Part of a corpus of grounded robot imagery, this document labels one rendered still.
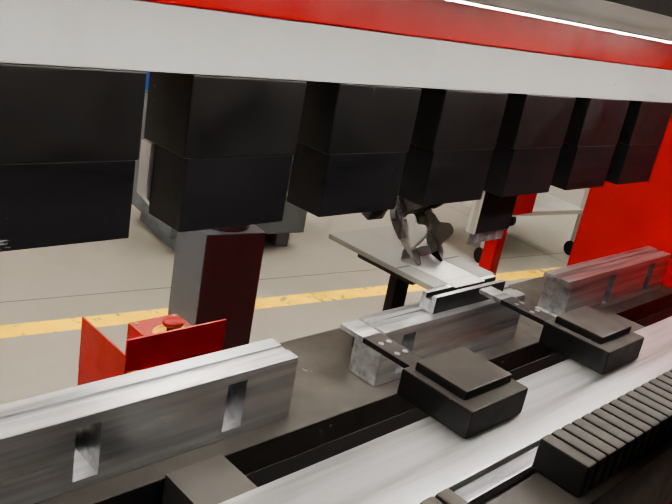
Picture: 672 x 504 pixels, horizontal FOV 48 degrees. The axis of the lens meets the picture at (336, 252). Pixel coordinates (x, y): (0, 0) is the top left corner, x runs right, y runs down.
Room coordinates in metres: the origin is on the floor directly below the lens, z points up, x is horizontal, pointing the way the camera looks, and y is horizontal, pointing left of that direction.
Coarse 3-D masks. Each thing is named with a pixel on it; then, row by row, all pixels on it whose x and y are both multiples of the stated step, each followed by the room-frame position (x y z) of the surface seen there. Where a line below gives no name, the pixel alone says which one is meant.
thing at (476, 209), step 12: (480, 204) 1.20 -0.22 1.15; (492, 204) 1.22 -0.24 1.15; (504, 204) 1.25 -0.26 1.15; (480, 216) 1.20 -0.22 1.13; (492, 216) 1.23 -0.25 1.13; (504, 216) 1.26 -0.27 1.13; (468, 228) 1.21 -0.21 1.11; (480, 228) 1.21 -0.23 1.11; (492, 228) 1.24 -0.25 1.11; (504, 228) 1.26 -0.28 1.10; (468, 240) 1.21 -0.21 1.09; (480, 240) 1.23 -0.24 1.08
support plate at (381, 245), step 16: (336, 240) 1.35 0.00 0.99; (352, 240) 1.35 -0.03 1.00; (368, 240) 1.37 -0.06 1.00; (384, 240) 1.39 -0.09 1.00; (368, 256) 1.29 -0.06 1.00; (384, 256) 1.30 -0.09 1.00; (400, 256) 1.31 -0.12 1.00; (448, 256) 1.37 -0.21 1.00; (400, 272) 1.24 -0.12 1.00; (416, 272) 1.25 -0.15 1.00; (480, 272) 1.31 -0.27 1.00; (432, 288) 1.19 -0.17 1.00
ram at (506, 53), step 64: (0, 0) 0.61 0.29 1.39; (64, 0) 0.64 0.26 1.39; (128, 0) 0.69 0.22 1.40; (192, 0) 0.73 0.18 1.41; (256, 0) 0.79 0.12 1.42; (320, 0) 0.85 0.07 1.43; (384, 0) 0.92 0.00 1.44; (64, 64) 0.65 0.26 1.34; (128, 64) 0.69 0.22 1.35; (192, 64) 0.74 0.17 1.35; (256, 64) 0.80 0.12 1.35; (320, 64) 0.86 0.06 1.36; (384, 64) 0.94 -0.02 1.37; (448, 64) 1.03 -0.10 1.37; (512, 64) 1.14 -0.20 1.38; (576, 64) 1.27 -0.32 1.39; (640, 64) 1.43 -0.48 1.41
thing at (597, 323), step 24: (528, 312) 1.14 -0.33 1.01; (576, 312) 1.11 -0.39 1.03; (600, 312) 1.13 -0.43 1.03; (552, 336) 1.06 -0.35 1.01; (576, 336) 1.04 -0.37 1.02; (600, 336) 1.03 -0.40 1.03; (624, 336) 1.07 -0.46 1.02; (576, 360) 1.03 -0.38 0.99; (600, 360) 1.01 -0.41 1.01; (624, 360) 1.05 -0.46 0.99
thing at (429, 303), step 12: (444, 288) 1.19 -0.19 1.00; (456, 288) 1.22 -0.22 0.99; (468, 288) 1.22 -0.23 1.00; (480, 288) 1.23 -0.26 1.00; (432, 300) 1.15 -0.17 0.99; (444, 300) 1.16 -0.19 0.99; (456, 300) 1.19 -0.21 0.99; (468, 300) 1.21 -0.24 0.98; (480, 300) 1.24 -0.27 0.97; (432, 312) 1.15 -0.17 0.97
